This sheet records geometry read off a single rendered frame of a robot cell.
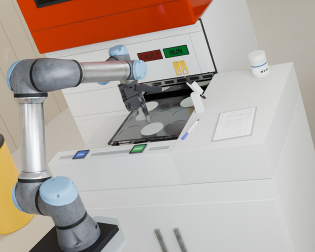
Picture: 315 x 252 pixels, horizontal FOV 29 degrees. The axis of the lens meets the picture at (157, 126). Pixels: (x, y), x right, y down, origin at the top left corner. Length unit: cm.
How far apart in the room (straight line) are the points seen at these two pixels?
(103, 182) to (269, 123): 69
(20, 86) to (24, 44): 327
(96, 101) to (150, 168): 82
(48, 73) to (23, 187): 41
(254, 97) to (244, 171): 36
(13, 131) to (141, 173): 305
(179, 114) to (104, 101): 53
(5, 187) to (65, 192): 199
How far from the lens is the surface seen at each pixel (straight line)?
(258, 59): 251
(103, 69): 218
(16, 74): 213
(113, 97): 296
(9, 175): 400
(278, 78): 249
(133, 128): 263
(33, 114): 212
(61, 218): 207
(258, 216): 227
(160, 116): 265
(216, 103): 244
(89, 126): 312
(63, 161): 246
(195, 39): 266
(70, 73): 205
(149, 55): 277
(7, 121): 522
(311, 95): 444
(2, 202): 403
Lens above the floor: 200
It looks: 25 degrees down
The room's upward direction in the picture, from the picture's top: 20 degrees counter-clockwise
